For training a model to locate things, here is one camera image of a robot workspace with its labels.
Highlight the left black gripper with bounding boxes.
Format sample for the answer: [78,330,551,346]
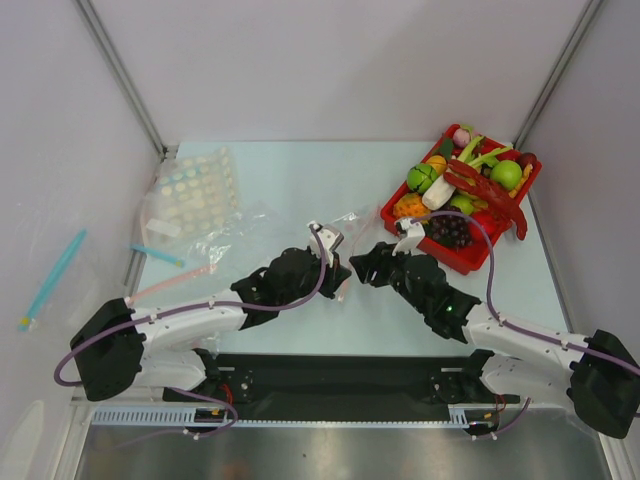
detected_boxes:
[277,246,350,307]

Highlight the red dotted zip bag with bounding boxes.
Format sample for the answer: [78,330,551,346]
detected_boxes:
[325,206,379,304]

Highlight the red toy lobster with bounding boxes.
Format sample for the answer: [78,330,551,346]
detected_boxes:
[443,160,528,240]

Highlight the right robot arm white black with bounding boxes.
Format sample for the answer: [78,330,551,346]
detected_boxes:
[350,242,639,439]

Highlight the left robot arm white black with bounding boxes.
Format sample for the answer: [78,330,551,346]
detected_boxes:
[70,247,351,402]

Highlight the blue zipper clear bag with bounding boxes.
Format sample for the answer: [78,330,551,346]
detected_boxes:
[133,202,287,269]

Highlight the orange toy pineapple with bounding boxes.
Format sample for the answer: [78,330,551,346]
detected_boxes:
[392,192,431,220]

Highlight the purple toy grapes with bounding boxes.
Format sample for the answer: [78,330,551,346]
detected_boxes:
[425,215,473,250]

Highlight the white green toy celery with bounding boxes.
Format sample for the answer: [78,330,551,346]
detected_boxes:
[422,136,513,211]

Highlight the light green toy pear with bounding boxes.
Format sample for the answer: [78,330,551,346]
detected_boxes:
[450,195,475,215]

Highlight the orange toy fruit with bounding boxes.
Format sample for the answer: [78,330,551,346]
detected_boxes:
[426,155,448,176]

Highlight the red toy pepper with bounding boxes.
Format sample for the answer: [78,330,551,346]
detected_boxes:
[469,211,502,242]

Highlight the pink toy radish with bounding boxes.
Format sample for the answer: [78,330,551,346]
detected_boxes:
[452,124,475,149]

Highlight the green toy apple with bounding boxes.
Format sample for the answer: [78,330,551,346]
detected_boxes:
[490,160,523,191]

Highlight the dark red toy plum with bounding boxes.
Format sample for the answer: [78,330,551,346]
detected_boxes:
[516,152,538,170]

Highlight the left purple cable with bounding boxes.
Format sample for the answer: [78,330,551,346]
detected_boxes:
[53,222,331,441]

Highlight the purple cable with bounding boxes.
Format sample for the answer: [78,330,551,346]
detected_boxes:
[409,209,640,377]
[53,222,331,441]

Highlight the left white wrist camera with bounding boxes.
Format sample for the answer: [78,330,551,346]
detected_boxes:
[307,221,344,266]

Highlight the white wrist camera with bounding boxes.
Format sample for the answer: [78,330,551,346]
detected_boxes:
[307,221,344,266]
[392,217,425,256]

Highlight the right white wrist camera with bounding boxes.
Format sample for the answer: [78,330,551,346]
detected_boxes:
[392,217,425,256]

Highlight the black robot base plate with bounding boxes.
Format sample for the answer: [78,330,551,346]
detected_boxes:
[193,352,517,423]

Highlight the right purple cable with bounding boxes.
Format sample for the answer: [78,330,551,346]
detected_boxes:
[409,209,640,377]

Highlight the grey slotted cable duct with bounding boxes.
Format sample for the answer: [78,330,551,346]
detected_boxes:
[91,406,497,429]

